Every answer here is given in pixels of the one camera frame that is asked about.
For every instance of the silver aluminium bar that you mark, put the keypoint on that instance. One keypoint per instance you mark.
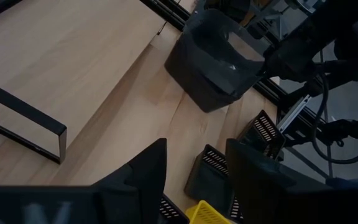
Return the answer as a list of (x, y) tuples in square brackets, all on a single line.
[(292, 113)]

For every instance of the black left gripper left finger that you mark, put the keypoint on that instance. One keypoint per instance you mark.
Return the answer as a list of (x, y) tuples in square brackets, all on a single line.
[(141, 186)]

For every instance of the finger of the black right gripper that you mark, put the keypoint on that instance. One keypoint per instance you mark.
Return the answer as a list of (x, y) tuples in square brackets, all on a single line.
[(283, 63)]

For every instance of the yellow slotted plastic basket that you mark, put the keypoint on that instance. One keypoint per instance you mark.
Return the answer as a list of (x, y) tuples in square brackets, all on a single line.
[(207, 214)]

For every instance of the wooden shelf with black frame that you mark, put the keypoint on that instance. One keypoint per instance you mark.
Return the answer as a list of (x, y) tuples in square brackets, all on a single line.
[(57, 46)]

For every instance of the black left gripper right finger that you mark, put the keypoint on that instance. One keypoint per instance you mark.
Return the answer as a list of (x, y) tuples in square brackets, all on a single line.
[(253, 180)]

